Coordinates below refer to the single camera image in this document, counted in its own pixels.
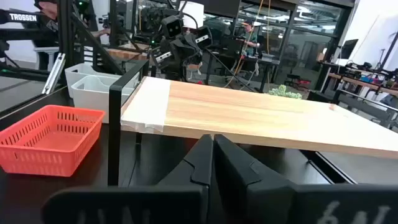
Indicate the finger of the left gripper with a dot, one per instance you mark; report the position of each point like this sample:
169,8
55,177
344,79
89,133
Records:
180,51
194,49

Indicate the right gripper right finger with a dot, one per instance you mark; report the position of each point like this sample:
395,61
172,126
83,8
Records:
264,202

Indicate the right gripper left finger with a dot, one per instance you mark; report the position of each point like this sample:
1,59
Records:
174,202

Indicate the white plastic storage bin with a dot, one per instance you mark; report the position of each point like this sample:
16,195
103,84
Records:
90,99
77,73

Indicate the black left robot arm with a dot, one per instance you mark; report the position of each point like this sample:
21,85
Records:
175,74

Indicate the white rectangular panel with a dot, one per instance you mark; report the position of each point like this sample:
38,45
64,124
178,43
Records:
194,14

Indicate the person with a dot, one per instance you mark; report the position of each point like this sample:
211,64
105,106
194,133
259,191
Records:
250,37
46,9

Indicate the green artificial succulent plant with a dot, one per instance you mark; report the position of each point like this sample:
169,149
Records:
284,92

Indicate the orange slotted plastic basket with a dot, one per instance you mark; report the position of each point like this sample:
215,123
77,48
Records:
53,140

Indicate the wooden background desk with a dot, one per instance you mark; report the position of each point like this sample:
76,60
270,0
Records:
357,82

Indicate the black computer monitor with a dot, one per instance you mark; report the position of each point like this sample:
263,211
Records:
349,48

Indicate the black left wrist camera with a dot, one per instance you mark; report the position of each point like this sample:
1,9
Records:
172,26

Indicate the wooden shelf black metal frame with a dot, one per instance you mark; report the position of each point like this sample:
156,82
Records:
248,109

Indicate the black aluminium rig frame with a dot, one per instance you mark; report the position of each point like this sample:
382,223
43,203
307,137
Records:
66,31

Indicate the silver aluminium rail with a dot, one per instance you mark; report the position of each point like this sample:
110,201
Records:
54,73

